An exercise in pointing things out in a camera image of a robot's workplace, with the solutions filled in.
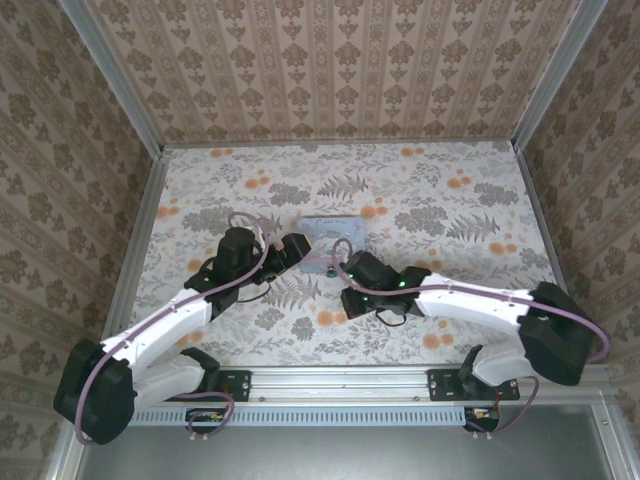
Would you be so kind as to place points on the small blue padlock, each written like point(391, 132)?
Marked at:
point(331, 273)

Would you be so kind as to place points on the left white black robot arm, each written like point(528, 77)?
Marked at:
point(170, 325)

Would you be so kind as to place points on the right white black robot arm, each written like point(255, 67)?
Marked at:
point(465, 302)

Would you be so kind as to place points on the black connector board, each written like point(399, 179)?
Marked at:
point(200, 415)
point(482, 414)

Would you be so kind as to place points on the grey metal panel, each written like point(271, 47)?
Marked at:
point(340, 455)

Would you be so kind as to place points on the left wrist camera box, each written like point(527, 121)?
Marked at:
point(260, 234)

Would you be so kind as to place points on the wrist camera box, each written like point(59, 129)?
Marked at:
point(260, 234)
point(355, 305)

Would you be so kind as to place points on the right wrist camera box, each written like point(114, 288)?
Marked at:
point(355, 305)

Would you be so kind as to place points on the aluminium side rail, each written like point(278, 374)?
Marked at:
point(543, 225)
point(137, 240)

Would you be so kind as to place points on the aluminium back rail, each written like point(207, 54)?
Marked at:
point(340, 144)

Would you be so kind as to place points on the aluminium mounting rail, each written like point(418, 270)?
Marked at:
point(340, 380)

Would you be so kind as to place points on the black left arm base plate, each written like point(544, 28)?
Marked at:
point(235, 385)

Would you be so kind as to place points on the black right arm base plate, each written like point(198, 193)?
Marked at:
point(445, 385)

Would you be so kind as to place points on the aluminium frame post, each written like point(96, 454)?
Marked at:
point(556, 75)
point(115, 75)

